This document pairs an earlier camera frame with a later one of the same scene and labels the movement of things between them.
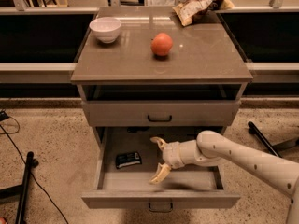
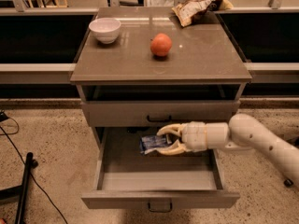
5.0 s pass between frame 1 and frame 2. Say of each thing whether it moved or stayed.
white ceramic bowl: stayed
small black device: moved
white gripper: moved
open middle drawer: stayed
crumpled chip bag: stayed
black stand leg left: stayed
